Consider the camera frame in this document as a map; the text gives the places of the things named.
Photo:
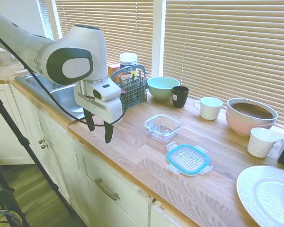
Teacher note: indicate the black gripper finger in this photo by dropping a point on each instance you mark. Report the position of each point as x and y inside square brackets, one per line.
[108, 133]
[91, 121]

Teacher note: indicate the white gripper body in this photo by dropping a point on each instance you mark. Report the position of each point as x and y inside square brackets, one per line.
[109, 110]

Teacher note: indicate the clear lid with teal seal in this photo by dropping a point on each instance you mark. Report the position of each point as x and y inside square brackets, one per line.
[188, 159]

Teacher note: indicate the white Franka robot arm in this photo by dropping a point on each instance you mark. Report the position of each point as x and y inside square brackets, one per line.
[19, 40]

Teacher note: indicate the clear glass food container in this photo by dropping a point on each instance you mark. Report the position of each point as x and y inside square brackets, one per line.
[163, 128]

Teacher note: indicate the grey plastic cutlery basket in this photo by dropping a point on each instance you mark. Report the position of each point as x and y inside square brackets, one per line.
[135, 94]

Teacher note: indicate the stainless steel sink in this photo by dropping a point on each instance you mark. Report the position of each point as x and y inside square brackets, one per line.
[61, 94]

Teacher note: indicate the orange cardboard box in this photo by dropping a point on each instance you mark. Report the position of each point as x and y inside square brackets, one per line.
[113, 69]

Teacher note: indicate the round metal cabinet knob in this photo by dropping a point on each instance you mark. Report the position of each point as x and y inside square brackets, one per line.
[45, 146]
[41, 141]

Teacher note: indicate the white wipes canister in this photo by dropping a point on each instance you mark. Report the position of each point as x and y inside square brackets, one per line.
[128, 61]

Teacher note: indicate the white kitchen cabinet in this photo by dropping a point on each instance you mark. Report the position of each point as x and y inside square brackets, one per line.
[68, 170]

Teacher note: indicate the mint green bowl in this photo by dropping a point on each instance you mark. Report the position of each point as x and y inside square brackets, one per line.
[161, 91]

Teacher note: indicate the black cup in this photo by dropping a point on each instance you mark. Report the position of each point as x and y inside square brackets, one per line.
[180, 98]

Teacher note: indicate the light wooden block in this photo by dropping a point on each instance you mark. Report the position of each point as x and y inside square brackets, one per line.
[21, 72]

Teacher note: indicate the beige window blind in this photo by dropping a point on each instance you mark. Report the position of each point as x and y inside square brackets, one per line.
[104, 21]
[227, 47]

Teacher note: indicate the white mug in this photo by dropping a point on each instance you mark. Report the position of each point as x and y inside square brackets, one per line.
[260, 144]
[210, 110]

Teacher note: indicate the narrow white window blind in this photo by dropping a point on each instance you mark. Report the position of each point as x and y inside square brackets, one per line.
[45, 19]

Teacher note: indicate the green metal clamp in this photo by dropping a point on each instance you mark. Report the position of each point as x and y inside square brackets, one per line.
[4, 196]

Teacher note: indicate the grey bowl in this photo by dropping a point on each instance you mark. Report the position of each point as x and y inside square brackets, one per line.
[239, 114]

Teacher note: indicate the pink bowl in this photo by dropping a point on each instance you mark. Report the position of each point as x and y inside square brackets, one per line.
[241, 126]

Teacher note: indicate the white plate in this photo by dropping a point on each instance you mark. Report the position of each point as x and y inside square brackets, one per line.
[262, 194]

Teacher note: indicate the black camera tripod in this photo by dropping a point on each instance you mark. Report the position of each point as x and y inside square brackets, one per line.
[4, 111]

